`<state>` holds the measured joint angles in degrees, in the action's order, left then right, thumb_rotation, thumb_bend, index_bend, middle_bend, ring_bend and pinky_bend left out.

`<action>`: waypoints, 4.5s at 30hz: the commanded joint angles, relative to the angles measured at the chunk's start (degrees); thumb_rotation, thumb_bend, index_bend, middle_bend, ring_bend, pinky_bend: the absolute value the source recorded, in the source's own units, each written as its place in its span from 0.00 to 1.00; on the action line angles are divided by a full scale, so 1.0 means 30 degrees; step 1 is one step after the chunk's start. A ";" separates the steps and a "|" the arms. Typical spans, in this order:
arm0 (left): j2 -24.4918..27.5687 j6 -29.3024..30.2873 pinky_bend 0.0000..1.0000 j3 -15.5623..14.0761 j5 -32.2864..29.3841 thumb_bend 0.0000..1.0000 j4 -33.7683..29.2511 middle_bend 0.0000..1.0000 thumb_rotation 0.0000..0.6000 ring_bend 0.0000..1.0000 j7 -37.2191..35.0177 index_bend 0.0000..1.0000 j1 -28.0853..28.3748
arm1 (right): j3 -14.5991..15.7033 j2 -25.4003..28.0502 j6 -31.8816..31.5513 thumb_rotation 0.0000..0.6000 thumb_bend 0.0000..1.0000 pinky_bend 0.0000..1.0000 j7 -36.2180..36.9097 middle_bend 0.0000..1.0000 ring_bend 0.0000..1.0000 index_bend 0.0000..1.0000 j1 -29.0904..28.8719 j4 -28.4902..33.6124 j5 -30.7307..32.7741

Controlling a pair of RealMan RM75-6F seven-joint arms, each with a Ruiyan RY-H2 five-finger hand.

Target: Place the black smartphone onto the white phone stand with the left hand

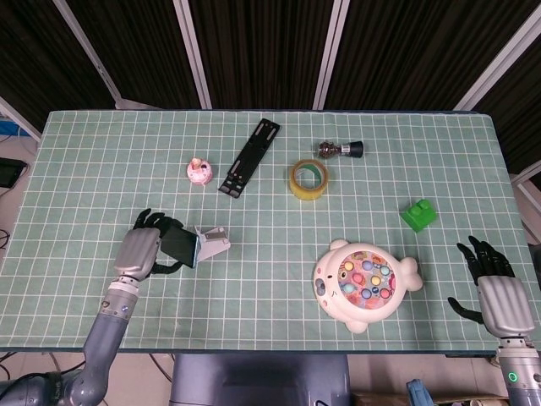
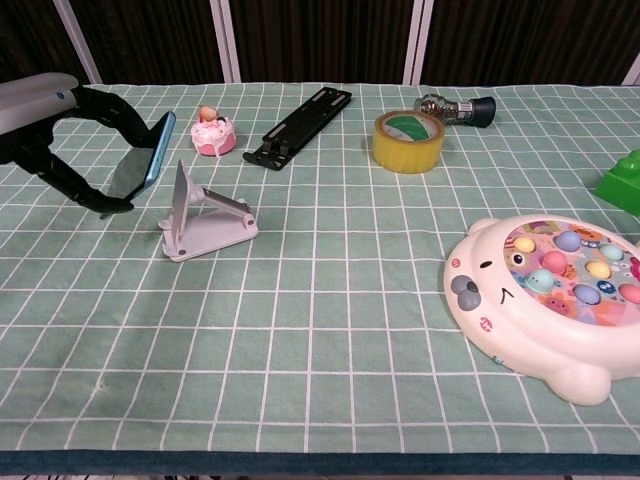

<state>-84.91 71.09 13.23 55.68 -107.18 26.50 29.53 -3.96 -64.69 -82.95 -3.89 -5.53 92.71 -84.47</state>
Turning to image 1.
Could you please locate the right black-silver robot hand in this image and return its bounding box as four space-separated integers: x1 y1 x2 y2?
447 235 536 339

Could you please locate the left black-silver robot hand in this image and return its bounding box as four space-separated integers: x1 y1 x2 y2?
113 207 192 283

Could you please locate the black smartphone with teal edge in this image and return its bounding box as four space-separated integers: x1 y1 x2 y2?
160 223 200 270

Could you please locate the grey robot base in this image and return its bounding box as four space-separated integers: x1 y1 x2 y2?
169 352 352 406

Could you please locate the white folding phone stand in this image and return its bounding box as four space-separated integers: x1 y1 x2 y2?
193 225 233 263

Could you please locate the pink toy cake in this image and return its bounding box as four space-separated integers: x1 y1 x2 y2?
186 156 214 187

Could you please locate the green toy building block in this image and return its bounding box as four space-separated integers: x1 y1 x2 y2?
399 199 439 234

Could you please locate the blue plastic object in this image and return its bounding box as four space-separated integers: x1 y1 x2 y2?
406 378 437 406

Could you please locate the green checkered tablecloth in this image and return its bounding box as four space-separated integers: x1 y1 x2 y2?
0 110 541 354

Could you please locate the black box device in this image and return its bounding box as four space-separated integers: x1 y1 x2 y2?
0 156 28 189

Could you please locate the white fishing game toy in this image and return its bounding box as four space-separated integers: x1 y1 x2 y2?
312 238 424 336

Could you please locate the yellow packing tape roll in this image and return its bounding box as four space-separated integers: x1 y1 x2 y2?
288 158 331 201

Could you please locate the glass bulb with black cap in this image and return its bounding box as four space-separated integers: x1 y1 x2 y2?
318 139 366 161

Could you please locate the white frame post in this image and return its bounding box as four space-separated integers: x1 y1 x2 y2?
172 0 213 111
52 0 162 112
0 96 43 143
453 15 541 112
508 159 541 239
312 0 352 111

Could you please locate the black bracket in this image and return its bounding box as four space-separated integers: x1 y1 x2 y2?
216 118 282 199

